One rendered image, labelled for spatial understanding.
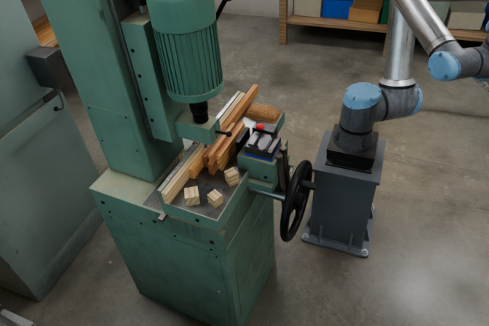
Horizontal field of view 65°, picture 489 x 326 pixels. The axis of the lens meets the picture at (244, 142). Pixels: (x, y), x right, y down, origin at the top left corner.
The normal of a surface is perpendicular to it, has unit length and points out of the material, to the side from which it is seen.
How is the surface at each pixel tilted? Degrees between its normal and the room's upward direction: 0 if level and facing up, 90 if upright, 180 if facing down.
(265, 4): 90
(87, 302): 0
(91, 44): 90
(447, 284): 0
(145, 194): 0
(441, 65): 88
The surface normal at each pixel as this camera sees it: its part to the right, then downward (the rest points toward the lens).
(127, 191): -0.06, -0.75
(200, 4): 0.63, 0.48
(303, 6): -0.38, 0.62
